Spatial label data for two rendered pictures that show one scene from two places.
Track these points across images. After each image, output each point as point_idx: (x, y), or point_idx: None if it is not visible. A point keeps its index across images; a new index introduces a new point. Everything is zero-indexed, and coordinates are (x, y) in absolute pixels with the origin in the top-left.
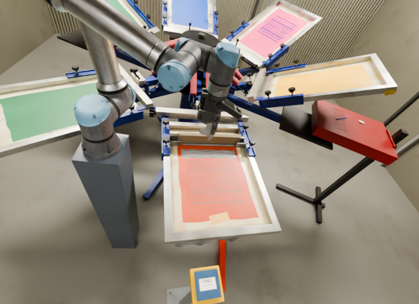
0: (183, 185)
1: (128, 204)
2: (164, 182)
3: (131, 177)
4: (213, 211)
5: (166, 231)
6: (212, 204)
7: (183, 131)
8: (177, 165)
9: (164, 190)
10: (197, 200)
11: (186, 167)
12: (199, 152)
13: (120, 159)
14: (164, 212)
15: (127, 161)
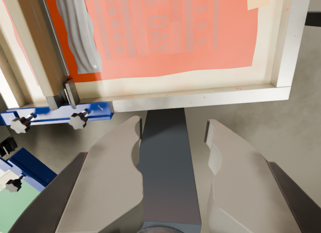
0: (172, 66)
1: (181, 127)
2: (175, 106)
3: (152, 142)
4: None
5: (271, 97)
6: None
7: (20, 69)
8: (125, 80)
9: (192, 105)
10: (208, 36)
11: (128, 61)
12: (76, 29)
13: (186, 221)
14: (237, 103)
15: (155, 181)
